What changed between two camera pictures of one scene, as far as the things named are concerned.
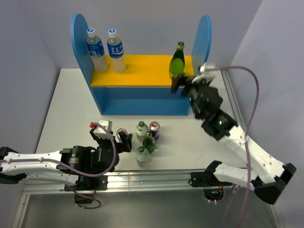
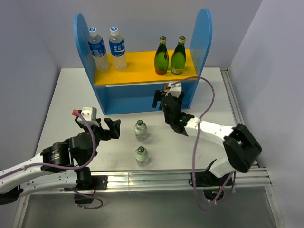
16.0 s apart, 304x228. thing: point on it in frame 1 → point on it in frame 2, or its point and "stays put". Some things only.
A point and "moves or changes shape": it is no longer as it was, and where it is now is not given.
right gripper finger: (177, 80) → (157, 97)
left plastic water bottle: (96, 50) stays put
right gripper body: (196, 87) → (180, 99)
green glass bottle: (177, 63) moves or changes shape
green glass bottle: (148, 142) → (162, 59)
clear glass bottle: (141, 129) stays put
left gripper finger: (95, 137) → (81, 125)
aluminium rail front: (159, 181) stays put
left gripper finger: (126, 145) → (114, 127)
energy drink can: (118, 139) → (166, 88)
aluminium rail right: (232, 100) stays put
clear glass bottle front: (142, 156) stays put
